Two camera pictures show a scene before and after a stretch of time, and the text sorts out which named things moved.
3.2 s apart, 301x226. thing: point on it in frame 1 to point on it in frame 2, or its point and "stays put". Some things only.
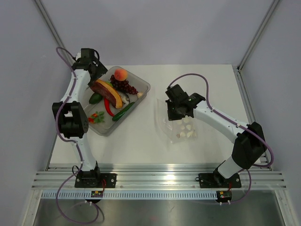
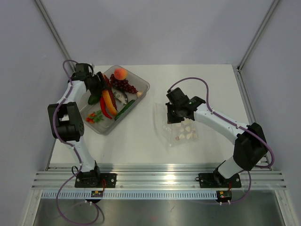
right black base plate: x=215 y=180 stays put
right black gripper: x=171 y=116 stays put
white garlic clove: x=139 y=94 stays put
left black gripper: x=100 y=71 to x=100 y=83
